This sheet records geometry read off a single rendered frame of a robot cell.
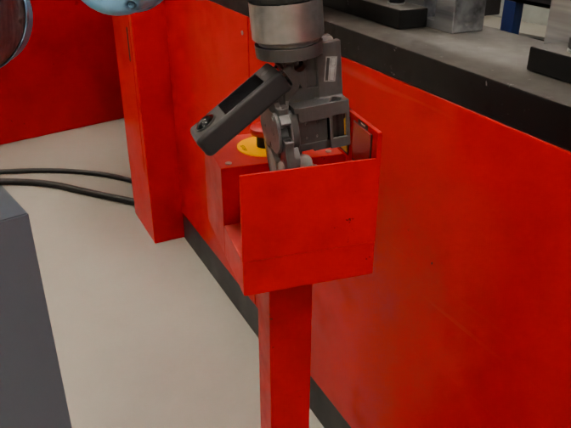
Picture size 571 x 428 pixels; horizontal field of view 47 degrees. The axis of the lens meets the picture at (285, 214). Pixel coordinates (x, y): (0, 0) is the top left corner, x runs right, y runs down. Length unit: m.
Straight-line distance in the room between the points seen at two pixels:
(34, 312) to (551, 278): 0.58
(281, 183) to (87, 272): 1.47
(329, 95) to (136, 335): 1.22
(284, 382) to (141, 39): 1.28
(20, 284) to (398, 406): 0.69
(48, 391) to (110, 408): 0.77
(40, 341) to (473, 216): 0.55
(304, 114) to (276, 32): 0.09
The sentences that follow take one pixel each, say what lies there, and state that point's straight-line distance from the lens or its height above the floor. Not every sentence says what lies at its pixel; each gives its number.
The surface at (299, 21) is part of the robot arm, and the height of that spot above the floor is 0.96.
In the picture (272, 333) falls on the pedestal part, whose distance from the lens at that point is 0.88.
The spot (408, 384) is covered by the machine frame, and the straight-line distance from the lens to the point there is 1.13.
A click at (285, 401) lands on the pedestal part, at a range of 0.97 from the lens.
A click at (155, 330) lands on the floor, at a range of 1.81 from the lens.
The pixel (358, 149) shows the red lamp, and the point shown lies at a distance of 0.76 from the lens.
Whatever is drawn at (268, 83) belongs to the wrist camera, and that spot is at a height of 0.90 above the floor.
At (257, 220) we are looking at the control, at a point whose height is 0.76.
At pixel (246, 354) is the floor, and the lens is 1.71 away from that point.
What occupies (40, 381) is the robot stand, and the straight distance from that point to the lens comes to 0.83.
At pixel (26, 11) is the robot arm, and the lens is 0.85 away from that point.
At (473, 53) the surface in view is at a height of 0.88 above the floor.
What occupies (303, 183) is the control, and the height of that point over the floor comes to 0.79.
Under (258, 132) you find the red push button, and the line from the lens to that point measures 0.81.
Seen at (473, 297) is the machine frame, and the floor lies 0.58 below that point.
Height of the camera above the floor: 1.08
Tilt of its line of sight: 27 degrees down
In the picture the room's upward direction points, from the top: straight up
